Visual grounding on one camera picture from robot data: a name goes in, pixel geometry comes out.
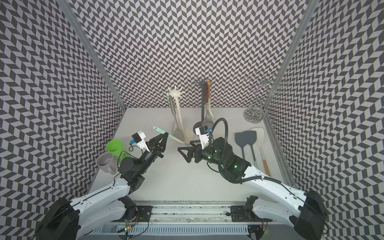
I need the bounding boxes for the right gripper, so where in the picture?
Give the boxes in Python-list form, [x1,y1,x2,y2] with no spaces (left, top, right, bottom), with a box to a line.
[178,140,226,168]

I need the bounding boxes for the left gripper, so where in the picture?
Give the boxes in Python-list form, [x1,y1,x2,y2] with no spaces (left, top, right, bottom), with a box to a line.
[137,131,168,175]

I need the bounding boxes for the cream turner mint handle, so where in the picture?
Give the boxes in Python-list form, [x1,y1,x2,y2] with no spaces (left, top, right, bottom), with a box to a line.
[153,126,191,145]

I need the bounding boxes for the grey spatula mint handle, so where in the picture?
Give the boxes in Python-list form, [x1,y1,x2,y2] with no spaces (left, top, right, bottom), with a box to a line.
[243,131,259,168]

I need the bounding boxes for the cream spatula wooden handle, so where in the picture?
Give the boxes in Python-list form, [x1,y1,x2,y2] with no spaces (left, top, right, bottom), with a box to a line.
[251,128,271,177]

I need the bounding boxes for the grey turner mint handle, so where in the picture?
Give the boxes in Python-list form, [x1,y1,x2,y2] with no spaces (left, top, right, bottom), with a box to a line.
[235,133,247,159]

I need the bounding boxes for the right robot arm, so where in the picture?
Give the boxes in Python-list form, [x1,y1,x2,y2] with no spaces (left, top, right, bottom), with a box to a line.
[178,137,329,240]

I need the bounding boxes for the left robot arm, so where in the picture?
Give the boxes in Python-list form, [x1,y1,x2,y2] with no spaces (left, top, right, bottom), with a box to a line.
[32,133,169,240]

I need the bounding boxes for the cream utensil rack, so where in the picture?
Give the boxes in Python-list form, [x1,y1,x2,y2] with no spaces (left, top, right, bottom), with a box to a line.
[167,87,194,143]

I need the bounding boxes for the dark grey utensil rack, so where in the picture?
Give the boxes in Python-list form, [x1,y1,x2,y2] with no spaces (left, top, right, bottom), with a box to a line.
[193,81,207,133]

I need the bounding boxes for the cream slotted turner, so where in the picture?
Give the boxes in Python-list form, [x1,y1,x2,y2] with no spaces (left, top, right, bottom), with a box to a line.
[167,93,184,142]

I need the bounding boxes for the green plastic goblet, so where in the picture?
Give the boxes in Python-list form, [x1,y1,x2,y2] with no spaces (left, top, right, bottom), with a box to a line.
[106,139,131,163]

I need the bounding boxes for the grey ceramic mug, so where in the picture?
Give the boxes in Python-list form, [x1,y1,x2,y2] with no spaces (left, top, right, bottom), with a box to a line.
[96,152,118,175]

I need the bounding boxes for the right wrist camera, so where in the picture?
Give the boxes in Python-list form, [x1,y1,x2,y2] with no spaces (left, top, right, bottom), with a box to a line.
[195,126,211,150]

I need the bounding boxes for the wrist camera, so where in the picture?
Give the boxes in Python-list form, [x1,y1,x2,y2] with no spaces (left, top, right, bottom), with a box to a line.
[130,131,150,152]
[195,126,211,150]

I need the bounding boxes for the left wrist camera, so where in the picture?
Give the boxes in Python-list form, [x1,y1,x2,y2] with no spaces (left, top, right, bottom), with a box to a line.
[130,131,150,152]

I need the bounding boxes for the cream spoon brown handle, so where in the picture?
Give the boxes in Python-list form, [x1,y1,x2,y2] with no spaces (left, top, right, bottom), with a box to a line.
[205,79,216,122]

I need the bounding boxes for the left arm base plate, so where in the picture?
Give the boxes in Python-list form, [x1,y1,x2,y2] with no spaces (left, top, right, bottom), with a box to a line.
[119,206,153,223]

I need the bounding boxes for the aluminium front rail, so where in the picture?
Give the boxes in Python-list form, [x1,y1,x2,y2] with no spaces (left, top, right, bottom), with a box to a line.
[80,201,322,238]

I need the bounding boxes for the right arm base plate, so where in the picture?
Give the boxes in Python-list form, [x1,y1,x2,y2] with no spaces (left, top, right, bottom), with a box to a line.
[230,206,272,223]

